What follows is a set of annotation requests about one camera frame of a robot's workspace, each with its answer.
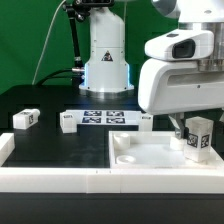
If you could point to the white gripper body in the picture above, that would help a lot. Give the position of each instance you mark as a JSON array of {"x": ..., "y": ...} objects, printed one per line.
[{"x": 171, "y": 81}]

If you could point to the white U-shaped obstacle fence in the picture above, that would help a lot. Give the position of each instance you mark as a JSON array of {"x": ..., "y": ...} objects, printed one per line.
[{"x": 105, "y": 180}]

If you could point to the white marker base plate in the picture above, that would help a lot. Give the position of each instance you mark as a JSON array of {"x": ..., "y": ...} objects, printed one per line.
[{"x": 105, "y": 117}]

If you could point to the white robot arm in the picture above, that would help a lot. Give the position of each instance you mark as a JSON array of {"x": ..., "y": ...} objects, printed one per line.
[{"x": 107, "y": 73}]

